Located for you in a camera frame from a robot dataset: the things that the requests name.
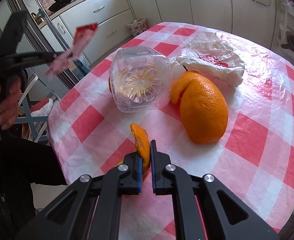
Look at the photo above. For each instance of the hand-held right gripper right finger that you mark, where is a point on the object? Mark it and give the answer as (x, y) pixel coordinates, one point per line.
(153, 177)

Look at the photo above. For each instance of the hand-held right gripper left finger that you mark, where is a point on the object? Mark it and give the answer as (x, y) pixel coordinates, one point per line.
(139, 182)

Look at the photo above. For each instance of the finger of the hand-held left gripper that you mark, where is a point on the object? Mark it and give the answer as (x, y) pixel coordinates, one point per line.
(36, 57)

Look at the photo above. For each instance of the orange peel strip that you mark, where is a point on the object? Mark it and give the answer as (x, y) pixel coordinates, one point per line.
(140, 142)

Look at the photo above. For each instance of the red white wrapper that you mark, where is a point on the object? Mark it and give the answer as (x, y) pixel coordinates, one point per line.
(80, 40)

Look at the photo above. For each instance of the large orange peel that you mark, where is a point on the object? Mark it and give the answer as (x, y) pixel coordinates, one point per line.
(204, 110)

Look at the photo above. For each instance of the clear plastic bottle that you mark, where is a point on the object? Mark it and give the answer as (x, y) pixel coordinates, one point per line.
(137, 80)

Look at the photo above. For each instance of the person's left hand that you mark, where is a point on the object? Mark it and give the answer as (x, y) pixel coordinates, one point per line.
(10, 100)

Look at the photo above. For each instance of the blue patterned bin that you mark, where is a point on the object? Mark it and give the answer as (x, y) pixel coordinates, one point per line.
(82, 65)

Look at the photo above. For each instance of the white patterned shoe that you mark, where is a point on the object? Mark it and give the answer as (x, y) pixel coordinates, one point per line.
(43, 107)

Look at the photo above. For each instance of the black wok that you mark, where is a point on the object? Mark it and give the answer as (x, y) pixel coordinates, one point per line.
(60, 3)

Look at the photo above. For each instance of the blue and white shelf unit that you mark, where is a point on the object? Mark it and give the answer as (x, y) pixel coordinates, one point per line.
(33, 120)

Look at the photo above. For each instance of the white two-drawer base cabinet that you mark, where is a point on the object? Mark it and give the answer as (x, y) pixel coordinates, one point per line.
(107, 30)

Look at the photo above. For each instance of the floral wastebasket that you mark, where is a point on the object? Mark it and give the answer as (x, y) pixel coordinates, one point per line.
(138, 28)

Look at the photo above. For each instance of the table with checkered cloth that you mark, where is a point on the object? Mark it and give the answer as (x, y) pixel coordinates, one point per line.
(249, 130)

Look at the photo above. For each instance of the person's left leg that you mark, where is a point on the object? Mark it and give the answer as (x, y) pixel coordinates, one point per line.
(16, 185)

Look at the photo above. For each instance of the white sink base cabinet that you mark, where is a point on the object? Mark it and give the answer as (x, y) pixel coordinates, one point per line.
(199, 5)

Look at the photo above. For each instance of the white plastic shelf rack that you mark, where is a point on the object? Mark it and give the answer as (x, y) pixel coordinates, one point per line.
(278, 17)

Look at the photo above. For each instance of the white red printed plastic bag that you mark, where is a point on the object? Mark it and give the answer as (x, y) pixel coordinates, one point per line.
(288, 1)

